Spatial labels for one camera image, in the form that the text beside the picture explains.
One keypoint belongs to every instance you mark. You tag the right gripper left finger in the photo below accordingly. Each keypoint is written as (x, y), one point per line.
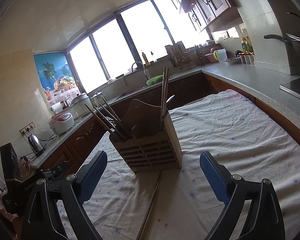
(43, 219)

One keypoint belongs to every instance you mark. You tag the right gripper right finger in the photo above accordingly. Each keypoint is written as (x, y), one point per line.
(264, 219)

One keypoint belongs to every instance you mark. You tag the steel chopstick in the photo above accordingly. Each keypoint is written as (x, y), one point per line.
(162, 93)
(149, 210)

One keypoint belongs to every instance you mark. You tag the bamboo chopstick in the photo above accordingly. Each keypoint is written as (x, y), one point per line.
(112, 111)
(105, 123)

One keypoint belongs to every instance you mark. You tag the metal fork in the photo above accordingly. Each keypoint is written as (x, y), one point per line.
(112, 121)

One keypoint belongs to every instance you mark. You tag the lower wooden cabinets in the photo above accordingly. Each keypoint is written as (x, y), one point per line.
(76, 144)

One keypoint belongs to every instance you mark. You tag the wooden cabinets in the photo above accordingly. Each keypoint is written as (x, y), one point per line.
(216, 15)
(76, 144)

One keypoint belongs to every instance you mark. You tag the steel electric kettle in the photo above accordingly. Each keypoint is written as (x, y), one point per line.
(35, 144)

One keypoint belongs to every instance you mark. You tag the white floral tablecloth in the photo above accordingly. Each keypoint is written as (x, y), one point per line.
(180, 203)

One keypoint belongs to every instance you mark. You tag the white red rice cooker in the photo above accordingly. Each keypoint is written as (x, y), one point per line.
(61, 123)

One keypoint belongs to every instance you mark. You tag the white electric pot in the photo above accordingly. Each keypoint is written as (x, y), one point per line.
(82, 104)

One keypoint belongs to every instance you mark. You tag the wooden utensil holder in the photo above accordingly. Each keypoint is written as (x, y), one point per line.
(152, 147)

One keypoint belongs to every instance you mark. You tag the small white cooker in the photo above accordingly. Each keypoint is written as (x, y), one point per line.
(98, 98)

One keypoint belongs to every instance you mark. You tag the fruit poster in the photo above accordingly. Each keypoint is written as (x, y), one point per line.
(56, 77)

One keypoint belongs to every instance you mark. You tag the metal spoon in holder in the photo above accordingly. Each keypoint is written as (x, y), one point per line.
(169, 99)

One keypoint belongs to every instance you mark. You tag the plate on counter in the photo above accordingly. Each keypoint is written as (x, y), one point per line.
(234, 60)

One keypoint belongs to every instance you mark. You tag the white jug green lid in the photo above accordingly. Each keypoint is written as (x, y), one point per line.
(220, 55)

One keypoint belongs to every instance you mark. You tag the pink lidded container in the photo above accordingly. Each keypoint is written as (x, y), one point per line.
(210, 56)

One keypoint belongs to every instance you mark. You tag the wooden chopstick in holder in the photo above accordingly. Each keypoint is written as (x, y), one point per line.
(166, 87)
(164, 93)

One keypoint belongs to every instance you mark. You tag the yellow oil bottle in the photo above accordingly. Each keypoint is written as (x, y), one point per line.
(244, 45)

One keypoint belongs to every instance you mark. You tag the dish drying rack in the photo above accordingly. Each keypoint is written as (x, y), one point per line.
(179, 56)

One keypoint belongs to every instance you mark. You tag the yellow dish soap bottle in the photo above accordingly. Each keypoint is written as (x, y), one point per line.
(145, 58)

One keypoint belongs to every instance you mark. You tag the black wok with lid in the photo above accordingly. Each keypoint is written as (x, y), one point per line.
(292, 40)

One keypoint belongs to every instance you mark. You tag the upper wooden cabinets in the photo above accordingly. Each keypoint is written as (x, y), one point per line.
(216, 15)

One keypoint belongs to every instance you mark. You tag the wall power socket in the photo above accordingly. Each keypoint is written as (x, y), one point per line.
(29, 127)

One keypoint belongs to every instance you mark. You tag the window frame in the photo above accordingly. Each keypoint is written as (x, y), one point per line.
(115, 48)

